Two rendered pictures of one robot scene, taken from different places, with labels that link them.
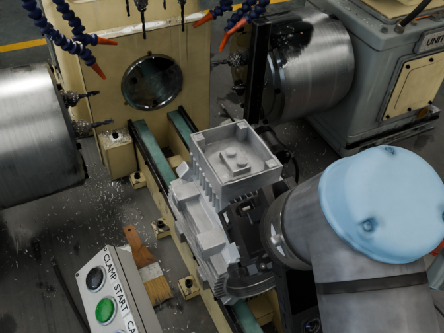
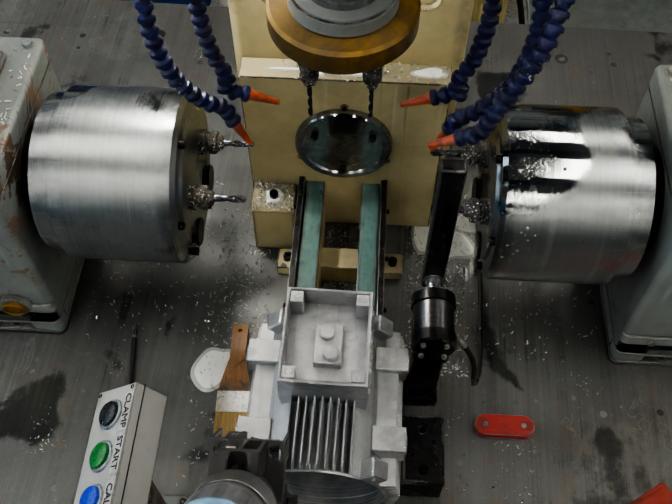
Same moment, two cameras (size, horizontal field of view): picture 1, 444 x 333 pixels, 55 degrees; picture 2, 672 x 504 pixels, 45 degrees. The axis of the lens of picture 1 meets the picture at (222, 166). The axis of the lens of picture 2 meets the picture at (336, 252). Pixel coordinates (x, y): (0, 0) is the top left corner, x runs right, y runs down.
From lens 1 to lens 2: 0.46 m
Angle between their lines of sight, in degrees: 22
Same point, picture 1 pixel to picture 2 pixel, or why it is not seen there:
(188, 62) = (405, 131)
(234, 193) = (296, 391)
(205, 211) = (272, 387)
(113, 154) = (262, 219)
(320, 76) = (569, 245)
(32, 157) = (121, 224)
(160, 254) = not seen: hidden behind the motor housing
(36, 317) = (88, 392)
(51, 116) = (155, 185)
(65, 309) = not seen: hidden behind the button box
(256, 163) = (355, 360)
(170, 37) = (379, 95)
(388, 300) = not seen: outside the picture
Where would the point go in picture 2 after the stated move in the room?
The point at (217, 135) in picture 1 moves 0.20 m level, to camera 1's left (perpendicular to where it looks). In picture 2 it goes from (328, 298) to (193, 225)
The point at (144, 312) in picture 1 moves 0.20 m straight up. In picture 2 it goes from (134, 479) to (88, 410)
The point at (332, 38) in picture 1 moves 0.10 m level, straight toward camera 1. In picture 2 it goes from (616, 194) to (567, 239)
